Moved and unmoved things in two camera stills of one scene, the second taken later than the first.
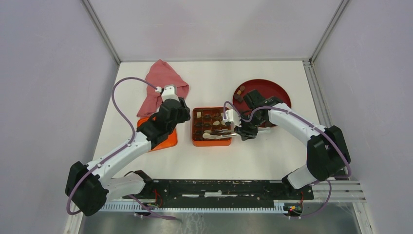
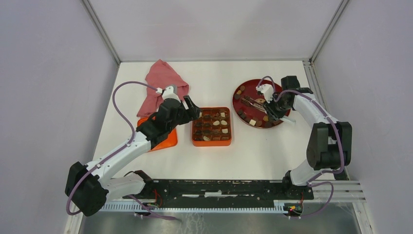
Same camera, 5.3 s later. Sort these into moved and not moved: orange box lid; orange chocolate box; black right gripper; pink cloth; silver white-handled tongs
Moved: silver white-handled tongs; black right gripper
Not moved: pink cloth; orange box lid; orange chocolate box
